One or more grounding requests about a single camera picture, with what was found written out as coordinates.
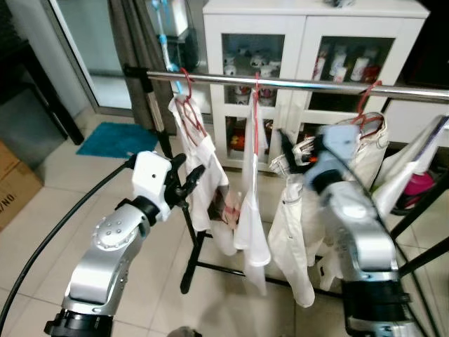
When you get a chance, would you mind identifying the glass sliding door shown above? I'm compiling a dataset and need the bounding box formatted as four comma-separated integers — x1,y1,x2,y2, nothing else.
42,0,204,114

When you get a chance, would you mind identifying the white glass door cabinet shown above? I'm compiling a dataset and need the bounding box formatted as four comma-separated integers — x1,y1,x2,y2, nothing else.
202,0,430,173

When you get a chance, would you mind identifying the brown cardboard box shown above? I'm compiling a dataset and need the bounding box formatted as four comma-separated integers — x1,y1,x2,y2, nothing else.
0,140,44,233

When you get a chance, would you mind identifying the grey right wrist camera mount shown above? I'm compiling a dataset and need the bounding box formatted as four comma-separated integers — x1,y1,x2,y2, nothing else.
305,125,367,186

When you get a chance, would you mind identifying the red plastic hanger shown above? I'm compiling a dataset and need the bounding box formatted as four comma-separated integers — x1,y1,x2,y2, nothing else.
351,79,386,138
172,68,208,145
250,70,262,157

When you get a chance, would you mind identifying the teal floor mat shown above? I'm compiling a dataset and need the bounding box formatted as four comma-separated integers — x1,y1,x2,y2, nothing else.
76,121,161,160

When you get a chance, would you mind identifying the dark grey curtain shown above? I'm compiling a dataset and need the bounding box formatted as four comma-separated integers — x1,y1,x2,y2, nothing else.
109,0,176,131

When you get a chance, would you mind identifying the black cupboard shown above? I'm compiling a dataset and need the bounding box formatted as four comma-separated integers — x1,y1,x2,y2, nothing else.
403,0,449,89

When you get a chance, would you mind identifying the white shirt with print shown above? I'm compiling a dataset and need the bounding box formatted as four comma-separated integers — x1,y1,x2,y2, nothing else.
168,95,230,258

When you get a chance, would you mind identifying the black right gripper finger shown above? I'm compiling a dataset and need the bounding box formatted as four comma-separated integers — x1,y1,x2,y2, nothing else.
278,128,302,166

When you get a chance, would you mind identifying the grey robot leg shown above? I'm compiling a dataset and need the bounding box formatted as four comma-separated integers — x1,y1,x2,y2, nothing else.
167,325,204,337

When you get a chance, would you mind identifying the light blue plastic pole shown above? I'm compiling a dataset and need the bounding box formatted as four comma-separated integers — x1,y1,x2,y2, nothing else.
151,0,192,98

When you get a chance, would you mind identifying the metal clothes rack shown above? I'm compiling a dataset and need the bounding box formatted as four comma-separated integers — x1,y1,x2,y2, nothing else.
123,63,449,296

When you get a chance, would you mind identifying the pink plastic basin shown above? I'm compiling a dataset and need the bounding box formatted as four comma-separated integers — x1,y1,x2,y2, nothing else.
398,171,436,213

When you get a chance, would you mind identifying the purple plastic hanger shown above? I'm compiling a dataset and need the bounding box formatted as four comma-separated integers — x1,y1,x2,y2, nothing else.
414,116,449,164

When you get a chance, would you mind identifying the cream jacket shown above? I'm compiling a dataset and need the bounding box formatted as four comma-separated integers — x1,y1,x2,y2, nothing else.
330,112,391,213

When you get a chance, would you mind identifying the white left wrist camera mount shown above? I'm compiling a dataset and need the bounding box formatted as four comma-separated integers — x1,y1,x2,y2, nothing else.
131,150,173,222

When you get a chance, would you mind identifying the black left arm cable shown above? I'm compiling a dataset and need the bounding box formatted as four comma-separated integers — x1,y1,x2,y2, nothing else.
0,156,138,331

